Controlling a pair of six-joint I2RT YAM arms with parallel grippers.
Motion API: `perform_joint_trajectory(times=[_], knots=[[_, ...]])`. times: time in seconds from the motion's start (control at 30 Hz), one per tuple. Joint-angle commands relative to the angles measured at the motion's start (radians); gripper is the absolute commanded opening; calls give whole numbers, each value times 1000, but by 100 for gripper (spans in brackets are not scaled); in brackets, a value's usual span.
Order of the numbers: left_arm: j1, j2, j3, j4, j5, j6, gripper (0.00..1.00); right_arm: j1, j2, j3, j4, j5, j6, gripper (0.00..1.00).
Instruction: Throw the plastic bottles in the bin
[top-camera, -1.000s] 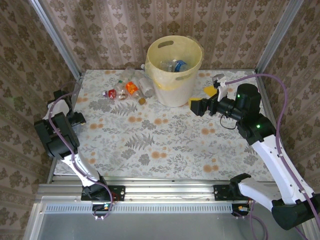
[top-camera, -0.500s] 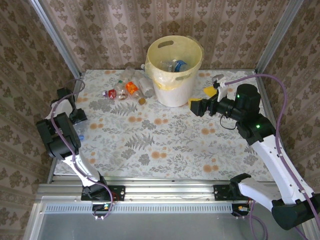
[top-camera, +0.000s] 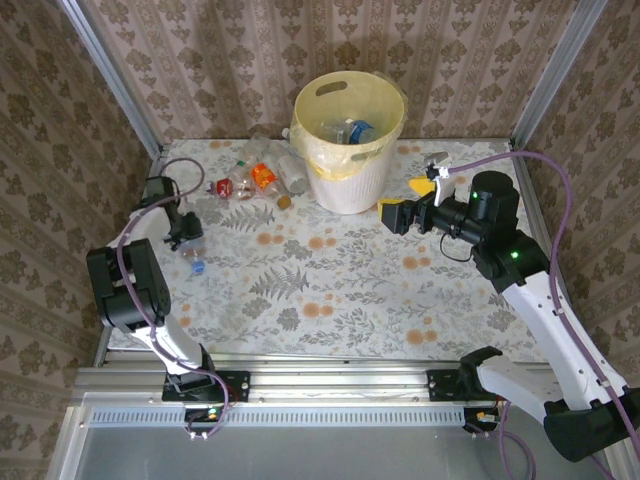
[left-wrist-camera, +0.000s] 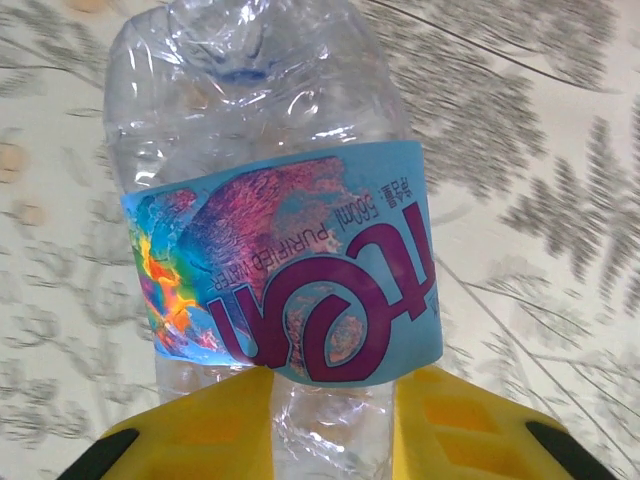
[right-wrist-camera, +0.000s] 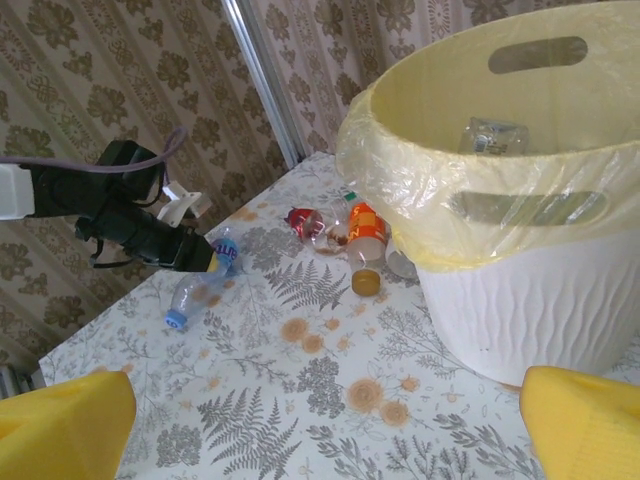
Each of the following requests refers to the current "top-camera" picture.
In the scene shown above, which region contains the aluminium table side rail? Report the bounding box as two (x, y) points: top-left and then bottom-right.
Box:
(93, 147), (169, 366)
(508, 141), (584, 351)

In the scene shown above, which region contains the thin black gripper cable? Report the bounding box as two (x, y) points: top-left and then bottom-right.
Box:
(438, 233), (475, 263)

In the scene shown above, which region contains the aluminium frame post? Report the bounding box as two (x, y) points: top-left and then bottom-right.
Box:
(58, 0), (167, 157)
(508, 0), (609, 151)

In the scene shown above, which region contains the long aluminium mounting rail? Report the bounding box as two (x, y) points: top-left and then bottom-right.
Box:
(72, 352), (556, 407)

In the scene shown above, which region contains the grey slotted cable duct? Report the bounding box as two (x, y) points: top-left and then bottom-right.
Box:
(88, 403), (469, 427)

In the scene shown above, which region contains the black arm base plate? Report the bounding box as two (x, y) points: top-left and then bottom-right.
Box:
(162, 369), (251, 404)
(426, 367), (519, 402)

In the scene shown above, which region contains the clear bottle blue label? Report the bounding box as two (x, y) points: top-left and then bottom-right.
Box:
(344, 117), (376, 146)

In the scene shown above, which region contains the white ribbed plastic bin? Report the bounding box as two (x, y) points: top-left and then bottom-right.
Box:
(292, 69), (407, 215)

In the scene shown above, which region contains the floral table cover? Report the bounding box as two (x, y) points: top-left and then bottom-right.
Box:
(107, 137), (556, 364)

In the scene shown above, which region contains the clear bottle green cap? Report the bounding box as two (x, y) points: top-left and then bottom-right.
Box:
(234, 133), (281, 174)

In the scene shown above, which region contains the large clear bottle pink label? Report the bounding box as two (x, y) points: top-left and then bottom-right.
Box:
(180, 238), (209, 277)

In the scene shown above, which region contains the yellow transparent bin liner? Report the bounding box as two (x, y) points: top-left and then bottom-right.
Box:
(292, 69), (409, 182)

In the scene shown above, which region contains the black controller board green light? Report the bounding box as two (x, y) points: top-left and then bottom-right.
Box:
(183, 403), (225, 422)

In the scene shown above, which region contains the black controller board orange plug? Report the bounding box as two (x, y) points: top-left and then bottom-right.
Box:
(463, 407), (501, 434)

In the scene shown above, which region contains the grey metal panel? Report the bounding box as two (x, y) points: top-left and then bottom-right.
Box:
(47, 405), (619, 480)

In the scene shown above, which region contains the orange label bottle brown cap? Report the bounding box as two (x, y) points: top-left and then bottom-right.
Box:
(248, 163), (294, 210)

